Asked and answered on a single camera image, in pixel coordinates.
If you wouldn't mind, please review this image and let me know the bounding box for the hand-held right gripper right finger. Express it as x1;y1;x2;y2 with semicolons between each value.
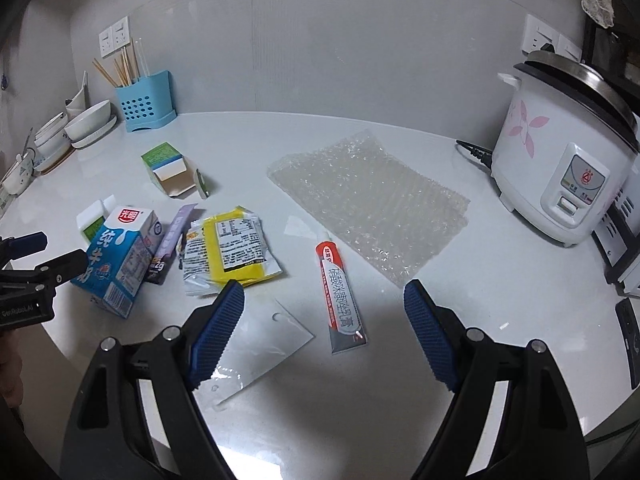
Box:
402;279;588;480

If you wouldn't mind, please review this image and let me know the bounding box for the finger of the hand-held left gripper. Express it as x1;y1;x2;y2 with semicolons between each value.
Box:
0;231;48;263
0;249;88;286

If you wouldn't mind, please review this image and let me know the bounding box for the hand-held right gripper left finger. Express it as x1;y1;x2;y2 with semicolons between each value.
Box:
60;280;246;480

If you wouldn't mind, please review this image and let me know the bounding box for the green white carton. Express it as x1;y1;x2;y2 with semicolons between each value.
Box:
76;196;118;241
141;143;198;198

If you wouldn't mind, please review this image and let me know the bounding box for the blue milk carton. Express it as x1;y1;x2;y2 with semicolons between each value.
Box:
70;205;163;319

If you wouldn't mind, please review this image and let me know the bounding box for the clear plastic bag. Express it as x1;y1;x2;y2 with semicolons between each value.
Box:
192;296;317;406

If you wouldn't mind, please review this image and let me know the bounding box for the silver printed packet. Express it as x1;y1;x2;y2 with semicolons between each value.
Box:
181;220;221;297

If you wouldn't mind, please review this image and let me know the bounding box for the yellow snack packet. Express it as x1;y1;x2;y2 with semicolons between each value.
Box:
202;206;283;288

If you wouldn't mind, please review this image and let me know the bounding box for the white red ointment tube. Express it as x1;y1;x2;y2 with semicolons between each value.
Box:
315;241;368;356

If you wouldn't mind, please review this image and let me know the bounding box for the purple coffee sachet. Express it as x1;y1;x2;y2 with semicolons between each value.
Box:
145;203;199;286

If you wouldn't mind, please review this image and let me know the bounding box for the person's left forearm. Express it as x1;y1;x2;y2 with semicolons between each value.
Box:
0;331;25;428

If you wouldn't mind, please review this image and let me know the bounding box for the small patterned bowl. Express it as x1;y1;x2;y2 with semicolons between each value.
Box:
0;152;36;196

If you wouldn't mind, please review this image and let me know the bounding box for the round wooden board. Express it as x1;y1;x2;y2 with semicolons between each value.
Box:
34;145;76;176

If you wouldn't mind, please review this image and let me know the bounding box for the stack of small white bowls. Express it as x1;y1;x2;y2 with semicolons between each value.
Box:
33;112;71;161

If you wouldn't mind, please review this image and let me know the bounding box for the large white bowl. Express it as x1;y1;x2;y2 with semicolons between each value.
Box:
65;100;112;141

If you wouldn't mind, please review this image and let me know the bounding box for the open green white carton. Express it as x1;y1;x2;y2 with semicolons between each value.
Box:
141;143;198;198

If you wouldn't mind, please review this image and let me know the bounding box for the clear bubble wrap sheet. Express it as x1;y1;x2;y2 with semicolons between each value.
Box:
266;130;472;288

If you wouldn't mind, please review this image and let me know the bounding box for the white ceramic spoon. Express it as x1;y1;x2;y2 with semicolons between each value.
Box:
65;71;89;116

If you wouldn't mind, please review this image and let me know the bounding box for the blue plastic utensil holder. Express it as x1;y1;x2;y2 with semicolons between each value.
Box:
115;71;177;132

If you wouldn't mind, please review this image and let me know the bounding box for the bundle of wooden chopsticks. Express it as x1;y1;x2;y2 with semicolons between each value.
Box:
91;42;142;88

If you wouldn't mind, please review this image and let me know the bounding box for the white floral rice cooker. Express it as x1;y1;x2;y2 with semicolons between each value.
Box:
490;50;640;248

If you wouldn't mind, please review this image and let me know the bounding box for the dark metal rack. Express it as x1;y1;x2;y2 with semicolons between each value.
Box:
582;0;640;106

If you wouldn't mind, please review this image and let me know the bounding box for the black power cable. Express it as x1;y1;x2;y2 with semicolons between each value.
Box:
455;140;496;168

